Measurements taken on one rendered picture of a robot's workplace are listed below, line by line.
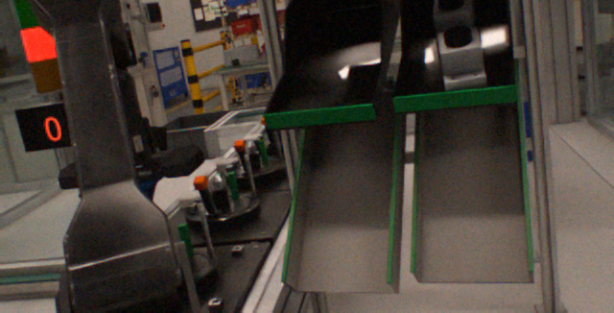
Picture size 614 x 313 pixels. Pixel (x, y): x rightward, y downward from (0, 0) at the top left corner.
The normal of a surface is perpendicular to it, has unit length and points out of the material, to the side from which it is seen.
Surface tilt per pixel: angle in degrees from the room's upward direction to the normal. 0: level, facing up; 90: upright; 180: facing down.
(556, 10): 90
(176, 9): 90
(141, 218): 46
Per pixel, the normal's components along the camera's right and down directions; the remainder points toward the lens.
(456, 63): -0.12, 0.63
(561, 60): -0.16, 0.25
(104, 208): 0.10, -0.54
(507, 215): -0.35, -0.50
